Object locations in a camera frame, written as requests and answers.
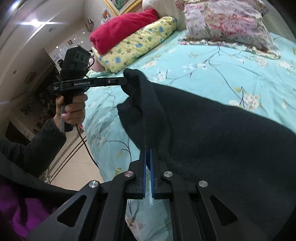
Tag light blue floral bedsheet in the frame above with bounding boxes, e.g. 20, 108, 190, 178
82, 29, 296, 241

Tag black fleece pants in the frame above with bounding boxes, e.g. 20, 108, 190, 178
117, 69, 295, 240

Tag black left sleeve forearm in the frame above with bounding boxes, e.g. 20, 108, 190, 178
1, 119, 66, 178

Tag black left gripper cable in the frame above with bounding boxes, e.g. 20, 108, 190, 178
75, 123, 100, 170

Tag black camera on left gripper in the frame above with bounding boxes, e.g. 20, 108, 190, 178
61, 46, 91, 81

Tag purple garment on torso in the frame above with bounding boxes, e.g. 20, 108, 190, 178
1, 184, 56, 240

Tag gold framed floral painting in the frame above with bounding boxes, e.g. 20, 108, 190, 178
103, 0, 142, 16

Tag red folded blanket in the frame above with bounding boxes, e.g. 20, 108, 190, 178
90, 9, 159, 55

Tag person's left hand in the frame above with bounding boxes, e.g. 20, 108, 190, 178
54, 94, 88, 128

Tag purple pink floral pillow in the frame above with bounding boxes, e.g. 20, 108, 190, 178
175, 1, 280, 60

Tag yellow cartoon print pillow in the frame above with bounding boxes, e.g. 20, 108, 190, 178
92, 16, 177, 73

